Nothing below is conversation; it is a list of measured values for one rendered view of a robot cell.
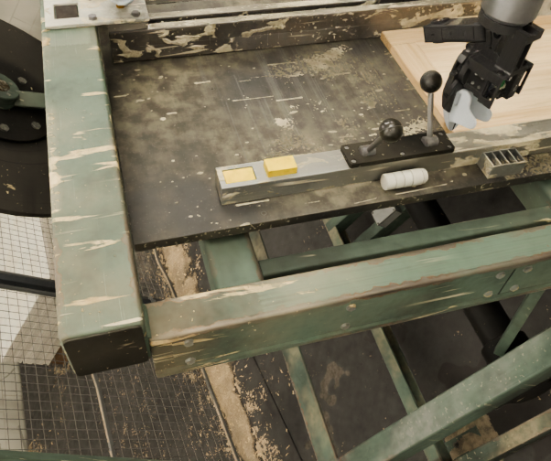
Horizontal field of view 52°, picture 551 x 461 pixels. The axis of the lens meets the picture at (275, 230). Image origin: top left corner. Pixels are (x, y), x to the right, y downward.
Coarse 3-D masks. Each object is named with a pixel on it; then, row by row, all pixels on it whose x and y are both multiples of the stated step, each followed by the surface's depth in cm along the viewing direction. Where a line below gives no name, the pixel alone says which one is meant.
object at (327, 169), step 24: (456, 144) 102; (480, 144) 102; (504, 144) 103; (528, 144) 105; (216, 168) 94; (264, 168) 94; (312, 168) 95; (336, 168) 96; (360, 168) 97; (384, 168) 98; (408, 168) 100; (432, 168) 102; (240, 192) 93; (264, 192) 94; (288, 192) 96
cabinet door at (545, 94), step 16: (544, 16) 138; (384, 32) 128; (400, 32) 128; (416, 32) 129; (544, 32) 133; (400, 48) 124; (416, 48) 125; (432, 48) 126; (448, 48) 126; (464, 48) 126; (544, 48) 129; (400, 64) 123; (416, 64) 121; (432, 64) 121; (448, 64) 122; (544, 64) 125; (416, 80) 117; (528, 80) 120; (544, 80) 121; (528, 96) 117; (544, 96) 117; (496, 112) 113; (512, 112) 113; (528, 112) 113; (544, 112) 113; (464, 128) 108; (480, 128) 109
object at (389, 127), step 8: (384, 120) 87; (392, 120) 86; (384, 128) 86; (392, 128) 86; (400, 128) 86; (384, 136) 86; (392, 136) 86; (400, 136) 87; (376, 144) 92; (360, 152) 97; (368, 152) 96
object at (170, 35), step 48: (48, 0) 110; (96, 0) 111; (144, 0) 112; (336, 0) 125; (384, 0) 127; (432, 0) 128; (480, 0) 130; (144, 48) 115; (192, 48) 118; (240, 48) 122
